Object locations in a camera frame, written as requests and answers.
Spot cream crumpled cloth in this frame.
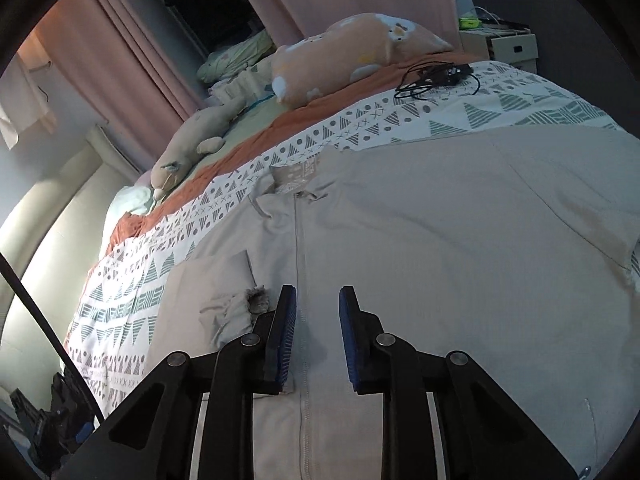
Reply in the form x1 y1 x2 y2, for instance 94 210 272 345
207 65 275 111

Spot white drawer cabinet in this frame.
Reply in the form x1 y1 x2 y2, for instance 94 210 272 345
459 27 540 73

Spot cream padded headboard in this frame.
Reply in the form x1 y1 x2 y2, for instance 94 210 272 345
0 125 146 346

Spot light green floral pillow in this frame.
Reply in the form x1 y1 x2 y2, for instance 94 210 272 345
196 27 276 83

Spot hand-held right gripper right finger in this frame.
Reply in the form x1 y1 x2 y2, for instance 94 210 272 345
338 285 581 480

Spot long black cable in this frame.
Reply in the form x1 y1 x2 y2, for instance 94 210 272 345
0 252 106 421

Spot long orange plush pillow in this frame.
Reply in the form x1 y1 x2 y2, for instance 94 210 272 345
270 12 456 108

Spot white triangle patterned blanket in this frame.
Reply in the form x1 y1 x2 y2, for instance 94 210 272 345
64 60 640 418

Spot light green bed sheet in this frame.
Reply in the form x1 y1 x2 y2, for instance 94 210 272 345
105 92 301 221

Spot beige zip jacket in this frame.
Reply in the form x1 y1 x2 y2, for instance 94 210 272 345
142 127 640 480

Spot black tangled cables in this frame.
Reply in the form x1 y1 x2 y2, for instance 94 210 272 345
395 61 482 101

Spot dark equipment pile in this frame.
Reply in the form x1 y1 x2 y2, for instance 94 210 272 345
10 370 98 471

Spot beige plush toy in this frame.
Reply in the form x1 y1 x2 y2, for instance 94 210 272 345
150 95 248 203

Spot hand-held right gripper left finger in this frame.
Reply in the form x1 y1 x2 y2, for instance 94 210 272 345
57 285 298 480

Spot white hanging cloth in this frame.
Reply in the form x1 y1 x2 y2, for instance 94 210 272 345
0 52 58 148

